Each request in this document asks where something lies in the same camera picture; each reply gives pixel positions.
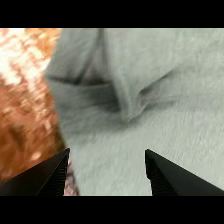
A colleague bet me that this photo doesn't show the grey garment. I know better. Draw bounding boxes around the grey garment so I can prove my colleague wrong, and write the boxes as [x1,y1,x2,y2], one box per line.
[44,28,224,197]

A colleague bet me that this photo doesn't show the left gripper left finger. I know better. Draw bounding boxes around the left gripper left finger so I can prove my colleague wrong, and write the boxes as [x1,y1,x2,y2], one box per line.
[0,147,71,197]

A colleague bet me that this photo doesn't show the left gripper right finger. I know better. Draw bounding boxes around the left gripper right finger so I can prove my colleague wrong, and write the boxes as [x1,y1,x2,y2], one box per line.
[144,148,224,197]

